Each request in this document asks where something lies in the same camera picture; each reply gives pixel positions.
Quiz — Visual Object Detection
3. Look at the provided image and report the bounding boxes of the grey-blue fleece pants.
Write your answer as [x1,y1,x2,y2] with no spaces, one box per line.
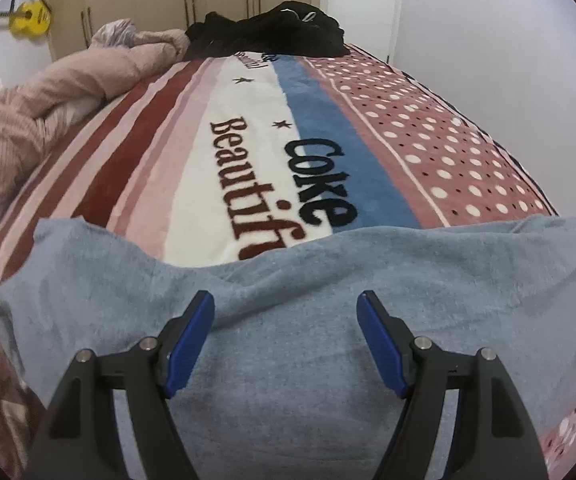
[0,216,576,479]

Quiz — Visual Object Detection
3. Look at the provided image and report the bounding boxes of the black clothing pile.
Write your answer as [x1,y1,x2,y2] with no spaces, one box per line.
[185,1,350,61]

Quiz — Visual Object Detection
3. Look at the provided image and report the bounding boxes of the white bedroom door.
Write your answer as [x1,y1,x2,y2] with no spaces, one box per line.
[321,0,402,62]

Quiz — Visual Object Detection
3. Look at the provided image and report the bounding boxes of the striped Coke Beautiful blanket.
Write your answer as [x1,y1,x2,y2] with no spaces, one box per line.
[0,49,576,479]

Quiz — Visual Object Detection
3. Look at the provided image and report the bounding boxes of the pink quilted duvet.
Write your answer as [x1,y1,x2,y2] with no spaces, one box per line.
[0,18,190,210]

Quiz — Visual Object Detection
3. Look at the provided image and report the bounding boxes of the yellow ukulele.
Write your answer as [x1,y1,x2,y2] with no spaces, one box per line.
[0,0,52,39]

